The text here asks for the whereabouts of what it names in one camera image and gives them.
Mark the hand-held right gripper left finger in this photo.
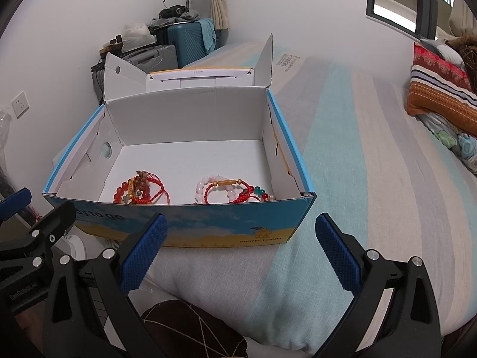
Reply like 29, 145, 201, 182
43, 212, 168, 358

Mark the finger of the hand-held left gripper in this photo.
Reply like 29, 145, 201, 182
0, 188, 32, 228
0, 200, 77, 282

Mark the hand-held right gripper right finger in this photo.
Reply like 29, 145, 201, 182
315, 212, 442, 358

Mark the red bead bracelet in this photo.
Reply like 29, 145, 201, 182
113, 181, 153, 205

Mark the blue and yellow cardboard box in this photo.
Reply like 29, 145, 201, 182
42, 33, 317, 249

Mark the red cord gold charm bracelet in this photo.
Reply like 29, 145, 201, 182
127, 172, 171, 206

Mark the pink bead bracelet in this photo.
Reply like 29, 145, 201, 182
194, 175, 239, 205

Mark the multicolour glass bead bracelet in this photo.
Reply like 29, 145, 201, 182
240, 184, 278, 202

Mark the red cord gold tube bracelet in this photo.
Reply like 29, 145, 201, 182
203, 179, 261, 205

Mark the dark patterned cushion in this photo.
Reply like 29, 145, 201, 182
140, 299, 250, 358

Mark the striped bed sheet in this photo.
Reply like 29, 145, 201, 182
138, 41, 477, 358

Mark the floral quilt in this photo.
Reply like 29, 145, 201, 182
417, 112, 477, 175

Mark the striped brown pillow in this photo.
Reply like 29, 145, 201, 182
405, 42, 477, 138

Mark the grey suitcase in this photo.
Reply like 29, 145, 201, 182
91, 44, 177, 101

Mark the white plastic bag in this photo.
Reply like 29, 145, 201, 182
121, 22, 156, 51

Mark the teal suitcase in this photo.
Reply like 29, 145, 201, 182
154, 18, 217, 70

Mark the teal cloth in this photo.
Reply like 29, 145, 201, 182
197, 18, 217, 55

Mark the grey white pillow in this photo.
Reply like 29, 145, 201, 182
434, 39, 466, 70

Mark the black bag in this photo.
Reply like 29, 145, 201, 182
158, 4, 189, 19

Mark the brown patterned blanket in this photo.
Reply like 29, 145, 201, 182
445, 34, 477, 70

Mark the dark framed window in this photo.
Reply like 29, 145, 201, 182
366, 0, 457, 41

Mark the beige curtain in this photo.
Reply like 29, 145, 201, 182
208, 0, 229, 30

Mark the white wall socket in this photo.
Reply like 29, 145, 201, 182
10, 91, 30, 119

